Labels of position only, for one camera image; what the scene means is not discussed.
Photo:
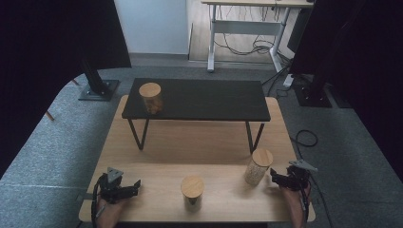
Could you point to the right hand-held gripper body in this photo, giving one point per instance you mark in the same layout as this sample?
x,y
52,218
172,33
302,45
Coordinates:
x,y
297,180

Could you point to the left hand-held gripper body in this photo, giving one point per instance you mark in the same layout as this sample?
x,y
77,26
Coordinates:
x,y
112,190

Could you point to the glass jar pale grains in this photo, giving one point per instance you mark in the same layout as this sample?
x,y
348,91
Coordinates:
x,y
262,157

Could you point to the tall glass jar bay leaves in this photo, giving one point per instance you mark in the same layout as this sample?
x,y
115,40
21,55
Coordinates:
x,y
192,186

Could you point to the short glass jar cinnamon sticks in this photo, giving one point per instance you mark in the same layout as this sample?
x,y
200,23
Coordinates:
x,y
150,90

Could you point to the black shelf rack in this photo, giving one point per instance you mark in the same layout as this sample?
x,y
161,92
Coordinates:
x,y
206,99

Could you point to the person's right hand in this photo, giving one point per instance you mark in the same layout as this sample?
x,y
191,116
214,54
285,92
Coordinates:
x,y
293,198

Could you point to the person's left hand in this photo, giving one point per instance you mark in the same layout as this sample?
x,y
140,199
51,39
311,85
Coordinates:
x,y
112,210

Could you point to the black metal stand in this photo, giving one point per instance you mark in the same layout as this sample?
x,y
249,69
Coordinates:
x,y
312,98
95,83

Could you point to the white power strip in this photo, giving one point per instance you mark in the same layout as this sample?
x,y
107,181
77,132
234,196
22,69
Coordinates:
x,y
288,81

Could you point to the black curtain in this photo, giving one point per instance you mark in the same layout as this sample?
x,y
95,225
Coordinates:
x,y
38,63
364,63

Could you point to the white desk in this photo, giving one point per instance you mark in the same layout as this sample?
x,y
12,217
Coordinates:
x,y
247,27

